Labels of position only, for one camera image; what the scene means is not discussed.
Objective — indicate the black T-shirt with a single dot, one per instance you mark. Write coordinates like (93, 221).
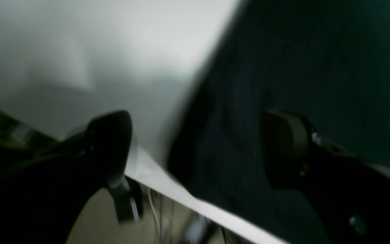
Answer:
(328, 60)

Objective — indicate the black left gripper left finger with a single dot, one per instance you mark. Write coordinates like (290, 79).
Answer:
(41, 198)

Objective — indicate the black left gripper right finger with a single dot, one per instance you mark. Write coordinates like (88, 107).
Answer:
(350, 195)

